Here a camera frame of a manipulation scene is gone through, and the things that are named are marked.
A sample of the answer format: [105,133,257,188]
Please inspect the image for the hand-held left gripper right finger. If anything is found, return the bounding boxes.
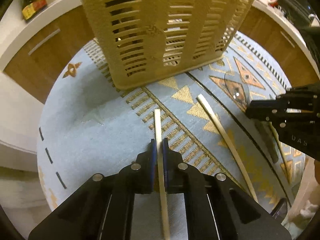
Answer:
[162,137,292,240]

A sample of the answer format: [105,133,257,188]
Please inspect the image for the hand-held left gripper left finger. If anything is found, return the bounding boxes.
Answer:
[28,138,160,240]

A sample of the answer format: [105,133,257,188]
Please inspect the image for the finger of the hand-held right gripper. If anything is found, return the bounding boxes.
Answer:
[246,99,290,124]
[274,84,320,110]

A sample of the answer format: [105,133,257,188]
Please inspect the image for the pale wooden chopstick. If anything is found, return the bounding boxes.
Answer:
[197,94,258,203]
[269,108,293,184]
[154,109,171,240]

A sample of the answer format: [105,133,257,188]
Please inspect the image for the yellow plastic utensil basket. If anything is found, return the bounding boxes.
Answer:
[76,0,259,92]

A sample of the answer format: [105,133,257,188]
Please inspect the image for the clear plastic spoon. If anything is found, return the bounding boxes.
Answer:
[224,71,251,106]

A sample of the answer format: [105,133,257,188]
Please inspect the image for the blue patterned tablecloth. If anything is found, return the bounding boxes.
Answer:
[37,30,307,240]

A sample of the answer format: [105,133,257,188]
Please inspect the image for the wooden base cabinets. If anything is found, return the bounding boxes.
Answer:
[3,4,320,105]

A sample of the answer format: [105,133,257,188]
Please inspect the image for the white kitchen countertop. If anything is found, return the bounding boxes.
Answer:
[0,0,320,81]

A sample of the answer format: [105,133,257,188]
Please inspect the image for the short silver cabinet handle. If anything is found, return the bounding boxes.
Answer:
[280,31,296,48]

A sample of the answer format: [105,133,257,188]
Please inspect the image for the long silver cabinet handle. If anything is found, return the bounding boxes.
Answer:
[28,28,61,56]

